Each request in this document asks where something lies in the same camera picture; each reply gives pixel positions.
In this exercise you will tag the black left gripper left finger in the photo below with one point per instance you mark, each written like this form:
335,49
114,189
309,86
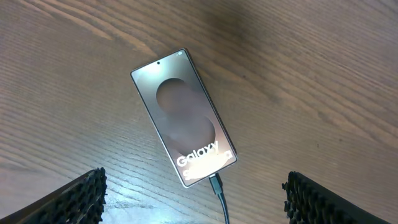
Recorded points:
81,201

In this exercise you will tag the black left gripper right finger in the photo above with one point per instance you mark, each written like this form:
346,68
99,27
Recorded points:
311,203

